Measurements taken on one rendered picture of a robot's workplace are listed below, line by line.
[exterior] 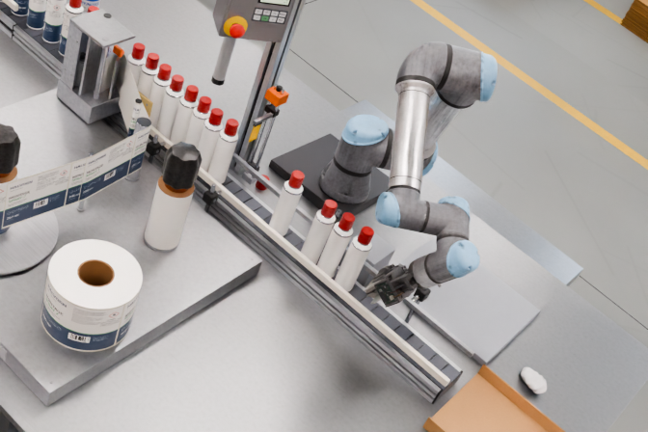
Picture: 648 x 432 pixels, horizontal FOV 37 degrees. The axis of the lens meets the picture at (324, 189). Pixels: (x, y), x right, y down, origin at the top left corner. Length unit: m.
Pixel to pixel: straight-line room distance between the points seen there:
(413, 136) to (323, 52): 2.77
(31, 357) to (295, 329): 0.65
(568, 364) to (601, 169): 2.51
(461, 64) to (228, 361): 0.90
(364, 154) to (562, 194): 2.24
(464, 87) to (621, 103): 3.43
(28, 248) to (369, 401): 0.88
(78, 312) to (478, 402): 1.01
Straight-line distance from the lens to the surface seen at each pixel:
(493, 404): 2.53
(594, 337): 2.88
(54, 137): 2.71
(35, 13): 3.05
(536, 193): 4.74
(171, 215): 2.37
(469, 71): 2.40
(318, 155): 2.94
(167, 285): 2.39
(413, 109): 2.32
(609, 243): 4.71
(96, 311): 2.12
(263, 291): 2.51
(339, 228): 2.43
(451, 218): 2.26
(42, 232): 2.43
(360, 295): 2.53
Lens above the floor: 2.63
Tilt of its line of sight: 39 degrees down
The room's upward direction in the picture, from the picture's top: 22 degrees clockwise
